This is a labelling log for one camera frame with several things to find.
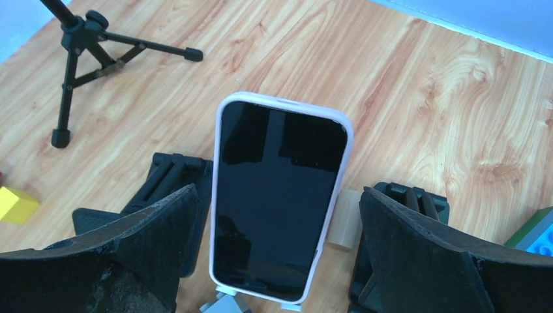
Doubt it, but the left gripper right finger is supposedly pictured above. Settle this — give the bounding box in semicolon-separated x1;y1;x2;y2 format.
359;187;552;312

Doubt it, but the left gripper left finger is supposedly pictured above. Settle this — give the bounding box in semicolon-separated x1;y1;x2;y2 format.
1;184;200;312

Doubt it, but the phone with pink case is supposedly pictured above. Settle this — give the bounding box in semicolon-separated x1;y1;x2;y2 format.
209;91;354;305

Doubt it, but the white phone stand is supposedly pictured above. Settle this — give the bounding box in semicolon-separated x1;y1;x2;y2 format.
199;286;302;313

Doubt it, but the black clamp phone holder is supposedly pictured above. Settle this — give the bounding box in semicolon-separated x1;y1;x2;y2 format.
72;153;213;277

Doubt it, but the black mini tripod stand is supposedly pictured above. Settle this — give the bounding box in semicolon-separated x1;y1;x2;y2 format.
39;0;204;149

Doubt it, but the small wooden cylinder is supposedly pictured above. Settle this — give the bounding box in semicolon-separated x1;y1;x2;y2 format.
326;189;362;250

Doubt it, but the blue lego brick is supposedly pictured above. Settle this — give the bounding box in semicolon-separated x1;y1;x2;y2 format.
504;207;552;257

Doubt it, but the yellow toy brick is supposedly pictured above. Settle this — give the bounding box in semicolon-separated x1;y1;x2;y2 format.
1;186;40;224

